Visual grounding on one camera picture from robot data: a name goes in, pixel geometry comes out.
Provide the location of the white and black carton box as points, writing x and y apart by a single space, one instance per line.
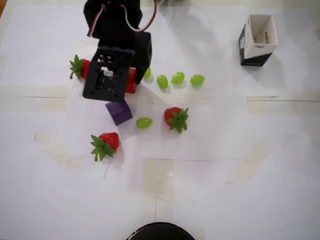
255 58

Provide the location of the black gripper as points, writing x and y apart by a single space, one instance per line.
141 70

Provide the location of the green plastic grape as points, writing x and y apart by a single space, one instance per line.
143 123
178 77
162 81
197 80
148 73

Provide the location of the white paper sheet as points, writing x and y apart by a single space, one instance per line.
212 132
200 50

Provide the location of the purple cube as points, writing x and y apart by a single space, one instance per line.
120 113

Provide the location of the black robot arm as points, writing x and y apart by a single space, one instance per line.
112 25

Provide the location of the red plastic strawberry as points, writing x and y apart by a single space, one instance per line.
85 67
110 140
171 113

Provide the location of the red cube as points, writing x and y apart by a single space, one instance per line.
130 85

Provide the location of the black round object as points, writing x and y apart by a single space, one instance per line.
160 233

